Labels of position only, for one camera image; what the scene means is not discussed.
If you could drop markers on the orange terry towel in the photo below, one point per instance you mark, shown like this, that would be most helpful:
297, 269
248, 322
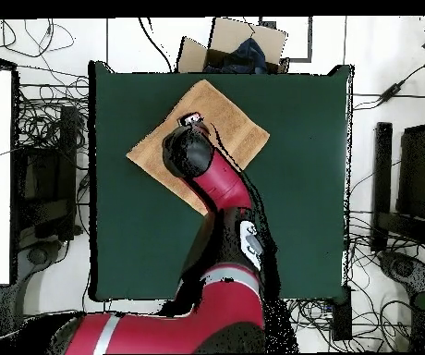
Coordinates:
227, 114

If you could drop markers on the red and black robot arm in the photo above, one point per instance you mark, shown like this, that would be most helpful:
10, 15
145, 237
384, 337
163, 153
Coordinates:
220, 185

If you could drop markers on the black flat panel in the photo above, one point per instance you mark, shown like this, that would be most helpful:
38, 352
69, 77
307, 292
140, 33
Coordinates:
417, 173

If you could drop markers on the blue jeans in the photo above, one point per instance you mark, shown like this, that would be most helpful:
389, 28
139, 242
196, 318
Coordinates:
249, 51

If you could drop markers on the open cardboard box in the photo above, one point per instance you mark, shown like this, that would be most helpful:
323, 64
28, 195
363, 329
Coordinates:
231, 35

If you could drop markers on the dark green table cloth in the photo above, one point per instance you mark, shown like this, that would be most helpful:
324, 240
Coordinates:
142, 240

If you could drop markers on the black chair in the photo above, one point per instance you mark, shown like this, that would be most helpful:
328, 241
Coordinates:
46, 177

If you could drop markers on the black upright bar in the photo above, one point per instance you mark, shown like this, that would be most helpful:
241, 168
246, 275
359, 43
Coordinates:
381, 166

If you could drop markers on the black power adapter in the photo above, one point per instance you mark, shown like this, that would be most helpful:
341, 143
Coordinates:
390, 93

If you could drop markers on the grey stand base with caster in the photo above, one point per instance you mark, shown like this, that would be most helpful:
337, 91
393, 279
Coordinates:
37, 256
401, 266

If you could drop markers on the small black box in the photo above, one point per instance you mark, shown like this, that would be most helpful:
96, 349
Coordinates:
342, 318

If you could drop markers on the black rectangular frame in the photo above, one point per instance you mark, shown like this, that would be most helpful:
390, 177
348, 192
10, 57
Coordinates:
309, 40

